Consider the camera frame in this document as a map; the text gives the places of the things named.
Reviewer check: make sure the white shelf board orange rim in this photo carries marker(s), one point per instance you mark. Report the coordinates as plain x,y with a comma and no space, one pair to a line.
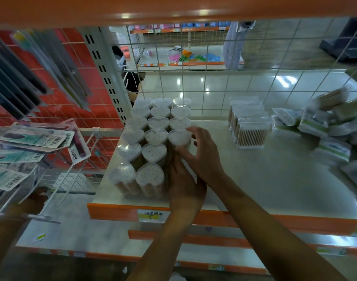
178,5
213,256
79,231
225,242

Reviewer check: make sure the white shelf orange rail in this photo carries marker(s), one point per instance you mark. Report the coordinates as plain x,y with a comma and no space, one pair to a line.
269,178

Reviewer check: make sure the person's left forearm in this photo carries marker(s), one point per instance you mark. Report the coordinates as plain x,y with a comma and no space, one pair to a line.
161,251

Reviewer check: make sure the red plastic basin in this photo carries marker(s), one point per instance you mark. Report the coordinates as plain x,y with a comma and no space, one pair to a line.
124,54

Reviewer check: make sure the blue plastic item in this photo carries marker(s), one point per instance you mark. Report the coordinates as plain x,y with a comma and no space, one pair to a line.
212,57

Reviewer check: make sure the green plastic item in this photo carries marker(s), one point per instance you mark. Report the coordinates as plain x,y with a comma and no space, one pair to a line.
196,58

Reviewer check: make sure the person's left hand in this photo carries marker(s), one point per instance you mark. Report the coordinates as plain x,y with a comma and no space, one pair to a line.
185,199

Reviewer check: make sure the pile of toothbrush packs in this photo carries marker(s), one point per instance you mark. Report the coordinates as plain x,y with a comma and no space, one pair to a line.
35,137

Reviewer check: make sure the price label green arrow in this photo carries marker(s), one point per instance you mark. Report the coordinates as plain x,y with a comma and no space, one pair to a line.
152,215

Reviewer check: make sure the narrow green price label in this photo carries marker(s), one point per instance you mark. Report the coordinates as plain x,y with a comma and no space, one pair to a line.
332,251

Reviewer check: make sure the pink plastic basin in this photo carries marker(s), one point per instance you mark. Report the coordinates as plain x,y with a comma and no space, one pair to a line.
175,57

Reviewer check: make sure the white slotted shelf post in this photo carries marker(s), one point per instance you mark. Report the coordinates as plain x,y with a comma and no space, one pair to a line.
105,70

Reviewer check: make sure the small green white tag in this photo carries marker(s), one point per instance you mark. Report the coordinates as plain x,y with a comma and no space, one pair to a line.
39,237

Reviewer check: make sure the pile of cotton swab packs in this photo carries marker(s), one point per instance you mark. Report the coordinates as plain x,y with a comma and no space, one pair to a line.
330,149

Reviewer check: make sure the person's right forearm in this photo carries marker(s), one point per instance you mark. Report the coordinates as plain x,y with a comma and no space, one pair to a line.
269,231

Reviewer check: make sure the person's right hand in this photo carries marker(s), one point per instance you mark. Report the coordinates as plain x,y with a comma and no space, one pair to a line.
207,160

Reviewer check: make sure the distant white orange shelf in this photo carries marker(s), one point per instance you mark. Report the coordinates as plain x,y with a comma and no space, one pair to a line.
172,46

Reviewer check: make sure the person's white garment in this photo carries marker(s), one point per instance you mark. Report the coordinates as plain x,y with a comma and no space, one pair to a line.
177,278

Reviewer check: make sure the row of pink blue packets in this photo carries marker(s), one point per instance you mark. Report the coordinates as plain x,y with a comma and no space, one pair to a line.
181,25

